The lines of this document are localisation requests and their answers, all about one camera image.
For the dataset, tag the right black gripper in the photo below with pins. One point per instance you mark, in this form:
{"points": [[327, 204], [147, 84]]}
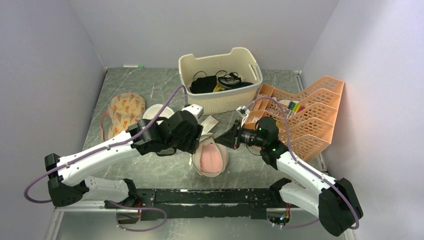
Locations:
{"points": [[232, 139]]}

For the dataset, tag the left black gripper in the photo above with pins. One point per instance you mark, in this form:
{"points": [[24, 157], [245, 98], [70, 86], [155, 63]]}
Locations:
{"points": [[191, 146]]}

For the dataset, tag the beige trim mesh laundry bag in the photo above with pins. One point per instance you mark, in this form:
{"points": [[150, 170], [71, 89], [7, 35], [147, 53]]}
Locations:
{"points": [[194, 158]]}

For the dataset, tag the pink bra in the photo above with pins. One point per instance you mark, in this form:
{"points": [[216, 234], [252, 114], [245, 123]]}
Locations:
{"points": [[210, 159]]}

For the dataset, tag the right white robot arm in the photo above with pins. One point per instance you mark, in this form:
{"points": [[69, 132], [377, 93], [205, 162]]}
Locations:
{"points": [[333, 201]]}

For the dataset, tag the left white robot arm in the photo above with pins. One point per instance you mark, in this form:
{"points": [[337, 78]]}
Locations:
{"points": [[71, 177]]}

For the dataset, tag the grey trim mesh laundry bag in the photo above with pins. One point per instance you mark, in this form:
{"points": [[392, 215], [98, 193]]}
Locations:
{"points": [[151, 111]]}

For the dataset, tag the small white red box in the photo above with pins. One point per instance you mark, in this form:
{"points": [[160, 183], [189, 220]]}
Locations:
{"points": [[208, 124]]}

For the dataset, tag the black garments in basket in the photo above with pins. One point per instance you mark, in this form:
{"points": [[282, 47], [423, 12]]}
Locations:
{"points": [[221, 81]]}

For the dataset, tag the cream plastic basket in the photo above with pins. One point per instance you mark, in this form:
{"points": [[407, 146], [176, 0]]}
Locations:
{"points": [[239, 60]]}

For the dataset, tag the floral orange sleep mask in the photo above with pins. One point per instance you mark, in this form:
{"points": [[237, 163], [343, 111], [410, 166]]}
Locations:
{"points": [[124, 109]]}

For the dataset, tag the coloured markers set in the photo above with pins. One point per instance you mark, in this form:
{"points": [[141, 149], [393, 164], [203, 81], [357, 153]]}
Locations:
{"points": [[293, 108]]}

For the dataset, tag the green white marker pen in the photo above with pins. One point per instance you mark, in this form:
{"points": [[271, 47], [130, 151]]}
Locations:
{"points": [[133, 66]]}

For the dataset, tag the orange plastic file organizer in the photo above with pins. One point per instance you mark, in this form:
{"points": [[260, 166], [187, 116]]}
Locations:
{"points": [[309, 131]]}

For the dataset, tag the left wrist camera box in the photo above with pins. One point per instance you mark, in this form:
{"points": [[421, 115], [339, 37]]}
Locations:
{"points": [[196, 110]]}

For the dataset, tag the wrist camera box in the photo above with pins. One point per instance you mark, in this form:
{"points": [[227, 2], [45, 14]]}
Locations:
{"points": [[243, 111], [196, 110]]}

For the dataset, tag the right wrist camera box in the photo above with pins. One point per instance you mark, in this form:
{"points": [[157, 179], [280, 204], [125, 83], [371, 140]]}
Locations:
{"points": [[243, 111]]}

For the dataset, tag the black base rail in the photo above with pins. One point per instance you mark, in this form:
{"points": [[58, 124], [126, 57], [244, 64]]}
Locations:
{"points": [[254, 203]]}

